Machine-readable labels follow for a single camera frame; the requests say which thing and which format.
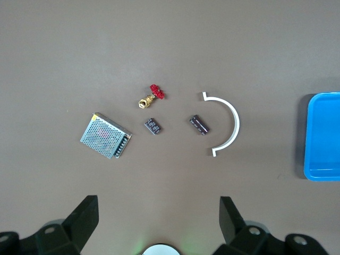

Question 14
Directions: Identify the white curved half ring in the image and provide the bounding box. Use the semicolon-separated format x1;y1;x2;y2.
198;91;241;158

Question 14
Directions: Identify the metal mesh power supply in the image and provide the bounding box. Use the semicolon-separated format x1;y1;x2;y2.
80;112;133;160

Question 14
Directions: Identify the blue plastic tray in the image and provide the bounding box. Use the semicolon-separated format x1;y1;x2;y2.
303;91;340;182

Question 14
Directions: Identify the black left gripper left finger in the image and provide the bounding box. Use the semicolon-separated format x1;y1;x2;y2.
0;195;100;255

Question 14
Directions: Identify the glossy dark brown capacitor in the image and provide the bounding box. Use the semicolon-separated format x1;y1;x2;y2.
189;114;210;135

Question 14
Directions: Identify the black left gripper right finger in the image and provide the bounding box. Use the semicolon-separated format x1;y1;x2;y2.
214;196;330;255

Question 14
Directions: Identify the brass valve red handle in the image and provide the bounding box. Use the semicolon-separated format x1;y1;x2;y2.
138;84;166;109

